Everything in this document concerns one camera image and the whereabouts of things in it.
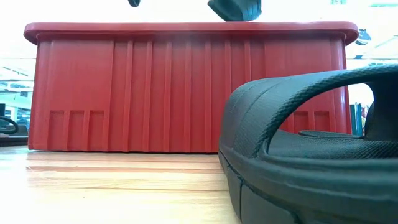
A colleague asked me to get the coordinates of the black looped cable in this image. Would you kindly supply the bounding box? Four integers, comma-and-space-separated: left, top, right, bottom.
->
0, 114, 20, 136

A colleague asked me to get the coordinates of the black rubber slide sandal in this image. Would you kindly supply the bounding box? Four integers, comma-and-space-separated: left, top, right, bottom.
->
218, 64, 398, 224
207, 0, 263, 22

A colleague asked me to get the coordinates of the red plastic bin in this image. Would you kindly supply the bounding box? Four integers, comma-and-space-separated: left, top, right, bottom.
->
24, 21, 360, 154

